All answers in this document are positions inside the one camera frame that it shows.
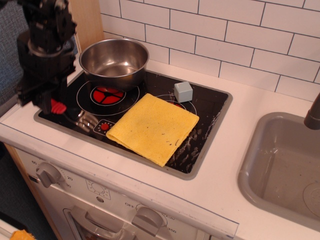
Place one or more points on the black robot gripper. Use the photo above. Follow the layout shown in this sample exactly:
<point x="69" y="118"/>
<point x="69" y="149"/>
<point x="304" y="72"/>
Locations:
<point x="44" y="75"/>

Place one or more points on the red handled metal fork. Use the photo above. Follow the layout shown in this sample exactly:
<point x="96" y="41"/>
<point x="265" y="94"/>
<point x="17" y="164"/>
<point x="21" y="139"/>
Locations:
<point x="76" y="116"/>

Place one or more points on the stainless steel pot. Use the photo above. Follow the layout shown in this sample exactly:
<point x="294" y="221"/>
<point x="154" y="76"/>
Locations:
<point x="117" y="63"/>

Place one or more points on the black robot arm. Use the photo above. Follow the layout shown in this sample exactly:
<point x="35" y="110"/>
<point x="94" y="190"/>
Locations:
<point x="50" y="24"/>

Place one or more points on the orange black object on floor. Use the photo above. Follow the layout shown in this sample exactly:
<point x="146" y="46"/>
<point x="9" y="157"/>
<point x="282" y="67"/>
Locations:
<point x="21" y="235"/>

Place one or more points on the yellow folded cloth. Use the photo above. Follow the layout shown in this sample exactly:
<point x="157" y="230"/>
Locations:
<point x="153" y="128"/>

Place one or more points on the grey left oven knob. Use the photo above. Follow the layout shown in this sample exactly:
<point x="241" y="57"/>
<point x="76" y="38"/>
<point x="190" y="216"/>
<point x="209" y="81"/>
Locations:
<point x="47" y="174"/>

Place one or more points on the grey plastic sink basin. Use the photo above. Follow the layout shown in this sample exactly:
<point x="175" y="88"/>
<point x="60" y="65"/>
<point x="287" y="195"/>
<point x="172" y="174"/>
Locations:
<point x="280" y="173"/>

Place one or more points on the wooden side post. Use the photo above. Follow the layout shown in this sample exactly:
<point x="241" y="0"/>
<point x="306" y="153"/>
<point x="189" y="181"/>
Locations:
<point x="87" y="15"/>

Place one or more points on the black toy stovetop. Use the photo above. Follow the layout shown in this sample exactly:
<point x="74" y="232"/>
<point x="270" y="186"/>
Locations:
<point x="92" y="111"/>

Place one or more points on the grey right oven knob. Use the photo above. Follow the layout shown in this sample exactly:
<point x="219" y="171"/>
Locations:
<point x="148" y="220"/>

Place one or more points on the grey blue toy block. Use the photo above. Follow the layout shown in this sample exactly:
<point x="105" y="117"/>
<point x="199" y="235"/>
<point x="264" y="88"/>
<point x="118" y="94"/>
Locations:
<point x="183" y="92"/>

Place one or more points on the grey oven door handle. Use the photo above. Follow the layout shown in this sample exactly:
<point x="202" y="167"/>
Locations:
<point x="94" y="224"/>

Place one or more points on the grey oven knob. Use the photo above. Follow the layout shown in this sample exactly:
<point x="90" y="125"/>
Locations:
<point x="47" y="174"/>
<point x="148" y="220"/>

